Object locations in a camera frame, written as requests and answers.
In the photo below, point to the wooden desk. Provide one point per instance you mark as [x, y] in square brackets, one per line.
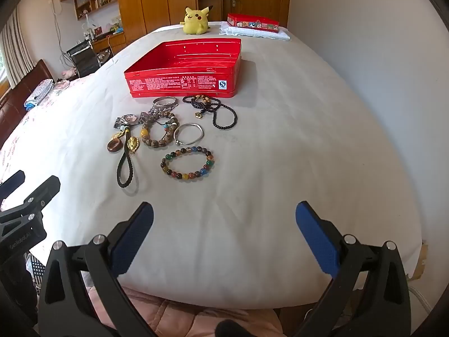
[112, 42]

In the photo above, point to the red tin box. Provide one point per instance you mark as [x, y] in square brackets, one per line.
[175, 84]

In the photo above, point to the yellow plush toy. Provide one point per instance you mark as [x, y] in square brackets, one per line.
[194, 23]

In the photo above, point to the wooden wardrobe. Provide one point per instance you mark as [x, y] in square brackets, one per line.
[154, 0]

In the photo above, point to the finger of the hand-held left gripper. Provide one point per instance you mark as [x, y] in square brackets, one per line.
[44, 189]
[13, 182]

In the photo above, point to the pink plush toy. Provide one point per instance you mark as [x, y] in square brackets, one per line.
[68, 73]

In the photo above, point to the blue white folded cloth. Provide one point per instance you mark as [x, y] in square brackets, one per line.
[40, 91]

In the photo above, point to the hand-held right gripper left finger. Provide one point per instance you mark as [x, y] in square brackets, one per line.
[133, 238]

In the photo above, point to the pink floral bed sheet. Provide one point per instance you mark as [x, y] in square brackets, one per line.
[21, 140]

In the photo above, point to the white bed sheet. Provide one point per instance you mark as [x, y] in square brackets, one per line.
[280, 182]

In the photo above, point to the brown headboard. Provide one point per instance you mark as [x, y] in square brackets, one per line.
[31, 77]

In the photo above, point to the plain silver bangle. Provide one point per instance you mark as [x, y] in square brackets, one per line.
[189, 124]

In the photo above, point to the red tin lid cartoon print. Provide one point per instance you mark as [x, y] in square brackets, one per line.
[245, 19]

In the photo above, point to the beige curtain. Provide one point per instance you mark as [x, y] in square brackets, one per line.
[14, 49]

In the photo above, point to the wristwatch with metal band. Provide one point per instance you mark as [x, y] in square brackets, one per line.
[129, 118]

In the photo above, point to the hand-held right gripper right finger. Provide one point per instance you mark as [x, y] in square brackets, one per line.
[317, 240]

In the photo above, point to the black office chair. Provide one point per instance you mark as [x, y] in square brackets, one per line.
[84, 59]

